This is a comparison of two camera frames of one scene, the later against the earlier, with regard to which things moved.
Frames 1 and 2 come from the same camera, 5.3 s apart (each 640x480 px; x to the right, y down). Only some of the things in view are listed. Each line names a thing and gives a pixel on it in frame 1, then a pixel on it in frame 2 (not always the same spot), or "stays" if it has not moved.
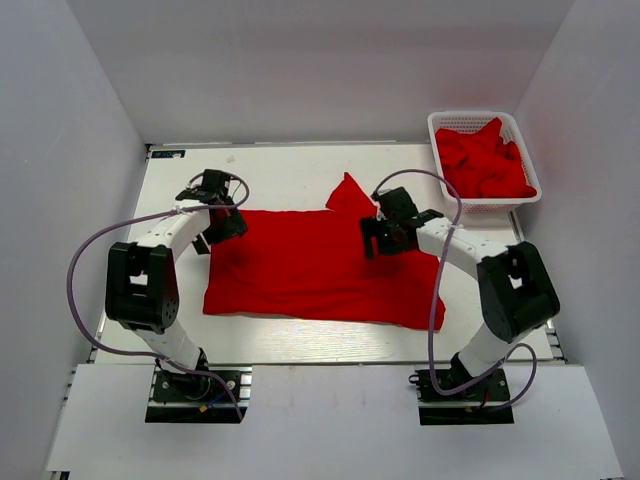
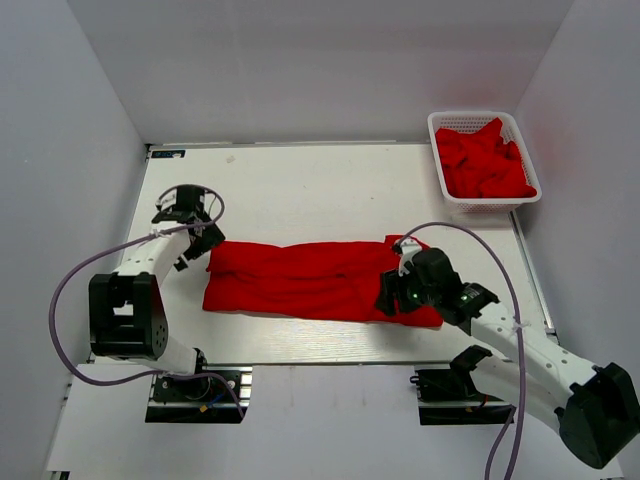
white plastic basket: (485, 155) stays
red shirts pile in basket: (480, 164) stays
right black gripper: (371, 226) -> (390, 283)
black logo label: (168, 154) stays
